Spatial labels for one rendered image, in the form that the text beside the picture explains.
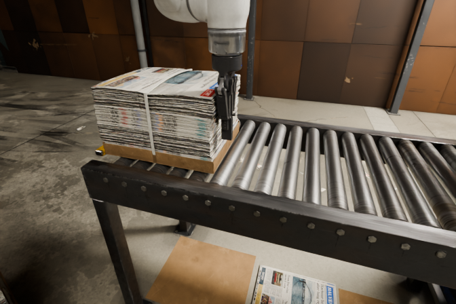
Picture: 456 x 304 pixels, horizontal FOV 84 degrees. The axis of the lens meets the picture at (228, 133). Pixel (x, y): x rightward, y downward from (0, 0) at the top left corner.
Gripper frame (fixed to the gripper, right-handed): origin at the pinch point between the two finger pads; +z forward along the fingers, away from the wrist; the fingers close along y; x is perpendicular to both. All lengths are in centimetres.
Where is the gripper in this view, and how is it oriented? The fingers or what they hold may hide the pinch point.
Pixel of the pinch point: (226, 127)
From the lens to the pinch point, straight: 70.9
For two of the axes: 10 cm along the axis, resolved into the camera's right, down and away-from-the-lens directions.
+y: -3.0, 4.4, -8.5
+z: 0.0, 8.9, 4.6
